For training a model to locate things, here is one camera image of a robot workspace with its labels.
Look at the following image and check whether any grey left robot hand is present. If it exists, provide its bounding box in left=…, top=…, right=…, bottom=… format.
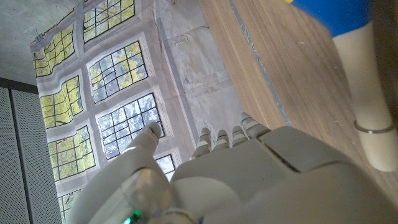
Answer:
left=66, top=111, right=398, bottom=224

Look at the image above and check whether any colourful striped wooden maraca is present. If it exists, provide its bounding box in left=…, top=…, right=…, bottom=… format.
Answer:
left=284, top=0, right=398, bottom=173

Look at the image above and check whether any printed bay window backdrop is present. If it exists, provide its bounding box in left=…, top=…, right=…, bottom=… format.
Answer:
left=29, top=0, right=246, bottom=224

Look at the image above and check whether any grey perforated panel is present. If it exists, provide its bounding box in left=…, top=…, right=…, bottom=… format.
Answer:
left=0, top=86, right=63, bottom=224

